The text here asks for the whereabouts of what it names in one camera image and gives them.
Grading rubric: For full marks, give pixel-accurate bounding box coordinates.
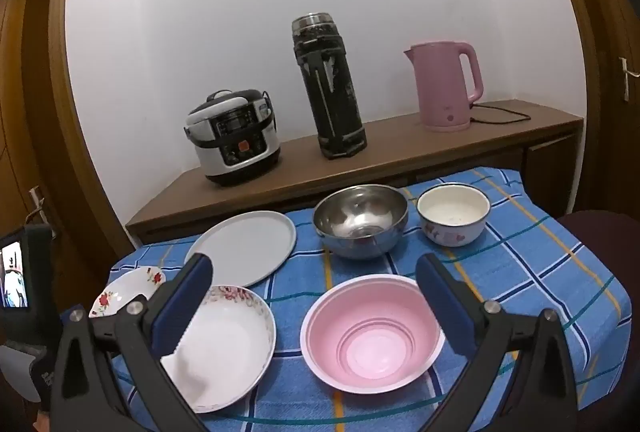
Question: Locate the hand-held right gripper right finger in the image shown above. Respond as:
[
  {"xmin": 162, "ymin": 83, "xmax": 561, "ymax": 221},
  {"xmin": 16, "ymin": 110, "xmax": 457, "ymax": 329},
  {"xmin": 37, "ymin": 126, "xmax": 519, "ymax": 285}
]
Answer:
[{"xmin": 415, "ymin": 255, "xmax": 581, "ymax": 432}]

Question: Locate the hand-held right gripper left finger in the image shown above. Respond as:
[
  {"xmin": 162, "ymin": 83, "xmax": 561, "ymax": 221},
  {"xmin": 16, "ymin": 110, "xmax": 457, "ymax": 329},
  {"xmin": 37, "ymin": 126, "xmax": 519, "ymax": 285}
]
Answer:
[{"xmin": 50, "ymin": 253, "xmax": 216, "ymax": 432}]

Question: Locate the white plate with red roses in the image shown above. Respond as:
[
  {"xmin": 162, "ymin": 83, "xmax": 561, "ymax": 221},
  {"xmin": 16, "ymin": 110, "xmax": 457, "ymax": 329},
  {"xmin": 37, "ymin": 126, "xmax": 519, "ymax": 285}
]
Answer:
[{"xmin": 89, "ymin": 266, "xmax": 167, "ymax": 319}]

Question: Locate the white bowl pink floral rim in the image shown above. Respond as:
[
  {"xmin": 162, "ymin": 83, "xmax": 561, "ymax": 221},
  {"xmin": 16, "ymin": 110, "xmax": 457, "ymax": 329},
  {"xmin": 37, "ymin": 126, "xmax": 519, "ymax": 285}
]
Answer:
[{"xmin": 160, "ymin": 285, "xmax": 277, "ymax": 414}]

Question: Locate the grey round plate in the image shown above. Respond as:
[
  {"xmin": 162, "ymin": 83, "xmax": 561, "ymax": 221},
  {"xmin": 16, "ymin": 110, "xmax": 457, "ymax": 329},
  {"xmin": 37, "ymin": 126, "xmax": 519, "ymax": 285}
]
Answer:
[{"xmin": 184, "ymin": 211, "xmax": 298, "ymax": 288}]

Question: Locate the pink plastic bowl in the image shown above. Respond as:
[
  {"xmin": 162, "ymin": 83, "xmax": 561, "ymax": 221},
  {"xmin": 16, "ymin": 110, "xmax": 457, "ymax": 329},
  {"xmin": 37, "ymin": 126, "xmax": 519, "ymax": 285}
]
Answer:
[{"xmin": 300, "ymin": 275, "xmax": 446, "ymax": 394}]

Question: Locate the white enamel bowl with print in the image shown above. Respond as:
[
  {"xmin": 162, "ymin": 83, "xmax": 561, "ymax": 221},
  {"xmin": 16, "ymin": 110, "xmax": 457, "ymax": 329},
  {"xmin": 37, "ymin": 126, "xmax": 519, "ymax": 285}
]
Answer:
[{"xmin": 417, "ymin": 183, "xmax": 491, "ymax": 247}]

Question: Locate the stainless steel bowl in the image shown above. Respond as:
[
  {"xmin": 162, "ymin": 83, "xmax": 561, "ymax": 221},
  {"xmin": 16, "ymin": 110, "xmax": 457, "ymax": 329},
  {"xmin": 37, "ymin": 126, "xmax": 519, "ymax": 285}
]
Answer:
[{"xmin": 313, "ymin": 185, "xmax": 410, "ymax": 260}]

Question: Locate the blue plaid cloth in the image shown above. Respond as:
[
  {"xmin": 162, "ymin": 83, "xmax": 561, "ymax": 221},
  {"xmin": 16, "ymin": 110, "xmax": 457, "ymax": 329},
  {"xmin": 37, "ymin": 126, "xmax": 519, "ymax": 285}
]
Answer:
[{"xmin": 107, "ymin": 167, "xmax": 633, "ymax": 432}]

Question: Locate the brown wooden cabinet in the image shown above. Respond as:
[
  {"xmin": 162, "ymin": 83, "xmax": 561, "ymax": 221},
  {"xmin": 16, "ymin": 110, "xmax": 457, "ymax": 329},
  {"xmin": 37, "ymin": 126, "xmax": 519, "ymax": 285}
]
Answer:
[{"xmin": 125, "ymin": 100, "xmax": 585, "ymax": 245}]

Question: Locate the silver black rice cooker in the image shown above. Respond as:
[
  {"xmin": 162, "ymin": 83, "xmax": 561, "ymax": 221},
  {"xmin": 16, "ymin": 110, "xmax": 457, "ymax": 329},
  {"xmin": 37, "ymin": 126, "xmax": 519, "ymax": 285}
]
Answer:
[{"xmin": 184, "ymin": 88, "xmax": 282, "ymax": 187}]

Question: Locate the wooden door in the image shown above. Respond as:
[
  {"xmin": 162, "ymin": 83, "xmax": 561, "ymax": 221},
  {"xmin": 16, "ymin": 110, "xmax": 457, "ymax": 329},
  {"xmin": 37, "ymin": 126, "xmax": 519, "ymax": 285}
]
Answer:
[
  {"xmin": 0, "ymin": 0, "xmax": 126, "ymax": 273},
  {"xmin": 530, "ymin": 0, "xmax": 640, "ymax": 233}
]

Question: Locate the pink electric kettle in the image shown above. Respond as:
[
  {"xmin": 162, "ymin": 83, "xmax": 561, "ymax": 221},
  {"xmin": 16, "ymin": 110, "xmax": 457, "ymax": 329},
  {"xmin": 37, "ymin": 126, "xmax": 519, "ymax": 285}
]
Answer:
[{"xmin": 404, "ymin": 41, "xmax": 485, "ymax": 133}]

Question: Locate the black thermos flask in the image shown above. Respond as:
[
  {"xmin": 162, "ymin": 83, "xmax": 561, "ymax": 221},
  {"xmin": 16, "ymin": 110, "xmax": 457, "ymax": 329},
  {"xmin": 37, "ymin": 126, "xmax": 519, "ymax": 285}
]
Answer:
[{"xmin": 292, "ymin": 13, "xmax": 368, "ymax": 160}]

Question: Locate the metal door handle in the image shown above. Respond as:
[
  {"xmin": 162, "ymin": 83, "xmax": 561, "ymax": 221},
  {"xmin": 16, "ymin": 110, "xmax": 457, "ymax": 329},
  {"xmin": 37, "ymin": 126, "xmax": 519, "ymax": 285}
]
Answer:
[
  {"xmin": 24, "ymin": 186, "xmax": 53, "ymax": 228},
  {"xmin": 619, "ymin": 57, "xmax": 640, "ymax": 102}
]

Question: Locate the black kettle cable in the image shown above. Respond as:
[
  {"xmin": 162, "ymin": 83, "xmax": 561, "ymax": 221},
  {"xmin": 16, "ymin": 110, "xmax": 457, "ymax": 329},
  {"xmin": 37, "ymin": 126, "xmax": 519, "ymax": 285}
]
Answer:
[{"xmin": 470, "ymin": 102, "xmax": 532, "ymax": 124}]

